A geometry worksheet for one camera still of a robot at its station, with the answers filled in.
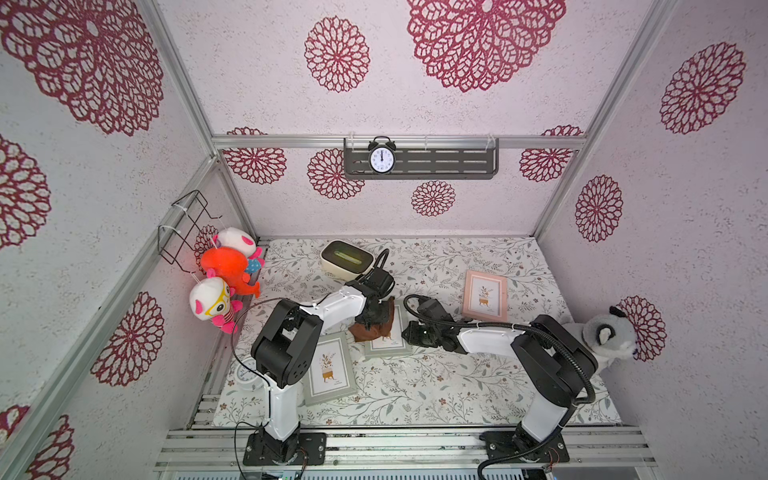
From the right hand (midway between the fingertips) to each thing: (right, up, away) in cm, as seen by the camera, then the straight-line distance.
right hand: (401, 333), depth 93 cm
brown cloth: (-13, +1, -1) cm, 13 cm away
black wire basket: (-58, +27, -17) cm, 66 cm away
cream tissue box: (-19, +23, +14) cm, 33 cm away
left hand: (-7, +4, +3) cm, 8 cm away
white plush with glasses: (-51, +12, -14) cm, 54 cm away
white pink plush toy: (-50, +29, +1) cm, 58 cm away
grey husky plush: (+50, +3, -20) cm, 54 cm away
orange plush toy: (-52, +21, -3) cm, 56 cm away
